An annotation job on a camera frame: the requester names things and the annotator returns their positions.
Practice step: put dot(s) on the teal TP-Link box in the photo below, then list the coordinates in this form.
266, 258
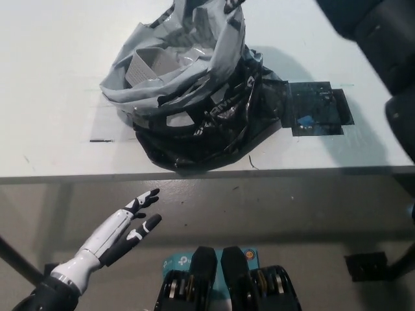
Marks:
173, 262

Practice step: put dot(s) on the short black thread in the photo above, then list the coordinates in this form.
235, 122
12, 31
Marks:
252, 163

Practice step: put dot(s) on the grey black plastic bag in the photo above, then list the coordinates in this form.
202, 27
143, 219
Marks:
207, 145

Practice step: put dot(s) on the black table leg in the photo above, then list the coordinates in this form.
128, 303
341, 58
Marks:
19, 260

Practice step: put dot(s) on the grey perforated rectangular container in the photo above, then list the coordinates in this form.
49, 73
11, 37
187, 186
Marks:
142, 68

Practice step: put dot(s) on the black tape patch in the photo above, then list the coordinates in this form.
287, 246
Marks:
317, 107

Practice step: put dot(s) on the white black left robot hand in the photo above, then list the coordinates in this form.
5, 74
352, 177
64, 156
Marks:
110, 236

